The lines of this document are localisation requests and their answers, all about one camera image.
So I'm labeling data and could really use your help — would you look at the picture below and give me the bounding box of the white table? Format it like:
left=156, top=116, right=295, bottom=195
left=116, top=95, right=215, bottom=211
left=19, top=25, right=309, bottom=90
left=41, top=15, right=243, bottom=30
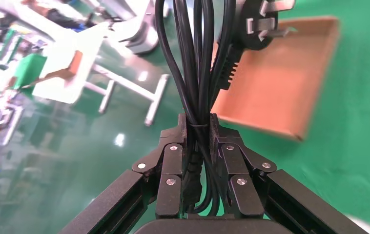
left=30, top=20, right=172, bottom=127

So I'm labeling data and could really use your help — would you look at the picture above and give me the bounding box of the black power cable with plug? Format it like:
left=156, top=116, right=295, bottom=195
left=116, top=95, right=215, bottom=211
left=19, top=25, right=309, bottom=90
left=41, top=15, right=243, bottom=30
left=154, top=0, right=298, bottom=216

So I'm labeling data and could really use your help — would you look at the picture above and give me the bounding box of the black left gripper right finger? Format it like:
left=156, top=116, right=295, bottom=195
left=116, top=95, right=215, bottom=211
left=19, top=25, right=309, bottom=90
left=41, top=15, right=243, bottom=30
left=209, top=113, right=370, bottom=234

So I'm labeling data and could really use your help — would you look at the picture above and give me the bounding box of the small brown cardboard box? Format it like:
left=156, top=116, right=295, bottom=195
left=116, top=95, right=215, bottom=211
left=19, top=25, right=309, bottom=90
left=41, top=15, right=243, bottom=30
left=38, top=49, right=84, bottom=82

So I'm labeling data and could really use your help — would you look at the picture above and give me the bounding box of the open brown cardboard box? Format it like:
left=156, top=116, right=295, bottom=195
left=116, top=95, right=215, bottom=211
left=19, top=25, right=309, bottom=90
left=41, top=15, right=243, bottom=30
left=210, top=15, right=342, bottom=142

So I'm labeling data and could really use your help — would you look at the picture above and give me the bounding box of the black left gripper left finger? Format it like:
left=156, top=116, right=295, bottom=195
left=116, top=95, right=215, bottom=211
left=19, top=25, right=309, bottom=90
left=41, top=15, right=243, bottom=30
left=60, top=113, right=187, bottom=234

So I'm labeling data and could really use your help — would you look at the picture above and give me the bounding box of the white wheeled background robot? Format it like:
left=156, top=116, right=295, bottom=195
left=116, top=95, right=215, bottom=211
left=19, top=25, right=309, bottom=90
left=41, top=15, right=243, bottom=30
left=118, top=0, right=161, bottom=56

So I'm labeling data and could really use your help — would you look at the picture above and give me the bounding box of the green table cloth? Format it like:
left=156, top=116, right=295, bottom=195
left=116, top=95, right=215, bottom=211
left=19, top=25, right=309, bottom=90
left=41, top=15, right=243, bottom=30
left=215, top=0, right=370, bottom=232

